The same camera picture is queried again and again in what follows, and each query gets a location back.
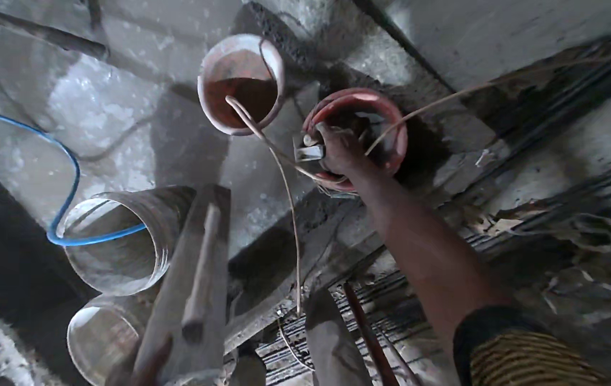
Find pale beige cord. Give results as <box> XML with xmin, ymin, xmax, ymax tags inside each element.
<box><xmin>225</xmin><ymin>95</ymin><xmax>348</xmax><ymax>316</ymax></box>

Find tangle of white string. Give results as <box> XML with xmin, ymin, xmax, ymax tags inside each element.
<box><xmin>509</xmin><ymin>213</ymin><xmax>611</xmax><ymax>315</ymax></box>

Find white bucket with reddish water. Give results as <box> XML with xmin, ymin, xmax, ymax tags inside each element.
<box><xmin>197</xmin><ymin>34</ymin><xmax>286</xmax><ymax>136</ymax></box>

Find person's right hand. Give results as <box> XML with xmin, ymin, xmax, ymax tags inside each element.
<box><xmin>315</xmin><ymin>122</ymin><xmax>366</xmax><ymax>178</ymax></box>

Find brown wooden pole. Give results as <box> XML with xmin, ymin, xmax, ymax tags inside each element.
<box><xmin>0</xmin><ymin>0</ymin><xmax>110</xmax><ymax>61</ymax></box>

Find metal tool with pale handle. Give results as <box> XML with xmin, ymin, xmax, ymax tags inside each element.
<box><xmin>294</xmin><ymin>134</ymin><xmax>326</xmax><ymax>163</ymax></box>

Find person's left hand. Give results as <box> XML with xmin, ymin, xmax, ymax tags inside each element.
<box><xmin>105</xmin><ymin>333</ymin><xmax>174</xmax><ymax>386</ymax></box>

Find large grey bucket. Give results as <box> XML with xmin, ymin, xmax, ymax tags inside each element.
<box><xmin>62</xmin><ymin>185</ymin><xmax>197</xmax><ymax>297</ymax></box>

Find bundle of steel rods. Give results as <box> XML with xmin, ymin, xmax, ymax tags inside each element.
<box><xmin>256</xmin><ymin>19</ymin><xmax>611</xmax><ymax>386</ymax></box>

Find red bucket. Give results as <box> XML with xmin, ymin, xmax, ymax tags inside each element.
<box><xmin>302</xmin><ymin>88</ymin><xmax>408</xmax><ymax>194</ymax></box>

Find person's right forearm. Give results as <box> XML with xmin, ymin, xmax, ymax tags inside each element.
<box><xmin>346</xmin><ymin>154</ymin><xmax>609</xmax><ymax>386</ymax></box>

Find grey board with long handle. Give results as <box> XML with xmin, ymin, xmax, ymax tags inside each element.
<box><xmin>133</xmin><ymin>184</ymin><xmax>231</xmax><ymax>386</ymax></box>

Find long thin tan rod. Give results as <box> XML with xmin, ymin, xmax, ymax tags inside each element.
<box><xmin>365</xmin><ymin>53</ymin><xmax>611</xmax><ymax>157</ymax></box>

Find grey bucket with pale rim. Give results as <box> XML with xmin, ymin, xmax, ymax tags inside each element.
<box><xmin>66</xmin><ymin>284</ymin><xmax>162</xmax><ymax>386</ymax></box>

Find person's legs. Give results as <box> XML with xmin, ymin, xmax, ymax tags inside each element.
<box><xmin>229</xmin><ymin>285</ymin><xmax>374</xmax><ymax>386</ymax></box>

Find blue hose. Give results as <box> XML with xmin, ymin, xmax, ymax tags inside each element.
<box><xmin>0</xmin><ymin>101</ymin><xmax>147</xmax><ymax>247</ymax></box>

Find reddish brown metal bar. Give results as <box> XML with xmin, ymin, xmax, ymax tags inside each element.
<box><xmin>342</xmin><ymin>282</ymin><xmax>400</xmax><ymax>386</ymax></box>

